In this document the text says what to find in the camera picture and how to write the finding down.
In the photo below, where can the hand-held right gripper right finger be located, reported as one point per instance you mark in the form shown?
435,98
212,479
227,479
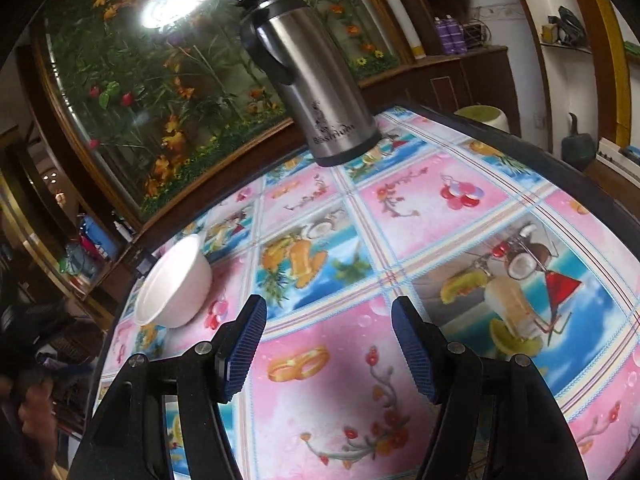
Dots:
412,355

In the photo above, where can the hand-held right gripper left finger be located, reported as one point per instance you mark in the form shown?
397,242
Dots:
247,350

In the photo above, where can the white bowl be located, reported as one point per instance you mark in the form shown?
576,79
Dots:
175,285

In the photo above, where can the printed pink and blue tablecloth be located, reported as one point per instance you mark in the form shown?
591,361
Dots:
400,180

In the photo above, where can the black rimmed table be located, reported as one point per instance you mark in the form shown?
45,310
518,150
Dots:
550,165

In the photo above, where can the green plastic stool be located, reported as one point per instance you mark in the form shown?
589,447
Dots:
480,115

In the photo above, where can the artificial flower display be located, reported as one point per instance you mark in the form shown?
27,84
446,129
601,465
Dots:
175,110

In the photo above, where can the dark ceramic kettle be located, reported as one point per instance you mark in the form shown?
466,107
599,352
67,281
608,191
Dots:
577,147

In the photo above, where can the stainless steel thermos jug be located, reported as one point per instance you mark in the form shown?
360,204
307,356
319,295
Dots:
320,90

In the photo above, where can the purple bottle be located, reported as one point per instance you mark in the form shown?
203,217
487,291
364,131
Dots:
457,36
442,35

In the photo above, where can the white rolled tube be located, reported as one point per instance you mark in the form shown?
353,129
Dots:
395,5

